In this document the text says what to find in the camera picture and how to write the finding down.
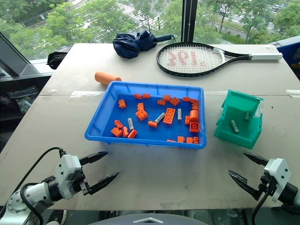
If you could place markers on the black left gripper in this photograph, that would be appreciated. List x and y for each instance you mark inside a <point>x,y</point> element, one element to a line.
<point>84,186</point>

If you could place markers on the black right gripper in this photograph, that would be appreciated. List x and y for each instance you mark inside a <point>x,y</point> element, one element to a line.
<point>266,182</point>

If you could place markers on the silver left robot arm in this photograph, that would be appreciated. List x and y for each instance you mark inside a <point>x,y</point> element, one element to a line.
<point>35,192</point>

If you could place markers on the green plastic bin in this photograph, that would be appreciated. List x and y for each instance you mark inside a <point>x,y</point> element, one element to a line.
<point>234,138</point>

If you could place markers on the small orange block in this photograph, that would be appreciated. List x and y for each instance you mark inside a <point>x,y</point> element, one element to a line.
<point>186,99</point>
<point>196,140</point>
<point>189,140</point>
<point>167,98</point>
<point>132,134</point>
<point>122,103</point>
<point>161,102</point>
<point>195,107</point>
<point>181,139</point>
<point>174,101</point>
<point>140,106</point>
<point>187,120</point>
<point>118,123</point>
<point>195,101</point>
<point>146,95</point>
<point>171,140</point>
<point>116,132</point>
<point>153,124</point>
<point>125,132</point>
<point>138,96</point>

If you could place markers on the grey pieces in bin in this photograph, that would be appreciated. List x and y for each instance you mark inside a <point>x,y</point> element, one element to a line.
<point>234,126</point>

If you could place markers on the blue plastic tray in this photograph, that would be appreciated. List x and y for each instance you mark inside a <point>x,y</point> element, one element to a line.
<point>150,134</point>

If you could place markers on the clear tape strip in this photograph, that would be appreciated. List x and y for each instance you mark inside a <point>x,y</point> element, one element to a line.
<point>87,93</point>

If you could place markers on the orange plastic building brick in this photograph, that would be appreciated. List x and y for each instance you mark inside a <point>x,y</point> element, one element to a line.
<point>194,115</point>

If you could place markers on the white tape piece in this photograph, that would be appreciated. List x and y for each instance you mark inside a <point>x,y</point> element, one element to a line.
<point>293,92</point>

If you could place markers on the orange foam cylinder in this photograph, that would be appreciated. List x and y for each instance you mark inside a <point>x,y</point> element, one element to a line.
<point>105,77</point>

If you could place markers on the black and white tennis racket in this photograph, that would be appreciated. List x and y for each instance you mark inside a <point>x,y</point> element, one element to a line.
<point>264,56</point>

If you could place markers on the blue crate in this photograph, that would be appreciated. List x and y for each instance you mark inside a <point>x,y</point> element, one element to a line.
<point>289,54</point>

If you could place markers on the navy folded umbrella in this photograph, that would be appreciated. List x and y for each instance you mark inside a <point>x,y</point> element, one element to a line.
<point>131,44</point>

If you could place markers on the black window mullion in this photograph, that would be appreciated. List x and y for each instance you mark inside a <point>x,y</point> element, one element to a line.
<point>189,21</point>

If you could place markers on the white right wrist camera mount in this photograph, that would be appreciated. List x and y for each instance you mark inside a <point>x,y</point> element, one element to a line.
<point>279,173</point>

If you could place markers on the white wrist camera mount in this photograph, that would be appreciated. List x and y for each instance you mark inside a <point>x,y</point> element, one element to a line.
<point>66,171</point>
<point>279,173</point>

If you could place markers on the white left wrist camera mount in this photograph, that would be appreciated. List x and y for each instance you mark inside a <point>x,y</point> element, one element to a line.
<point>66,171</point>

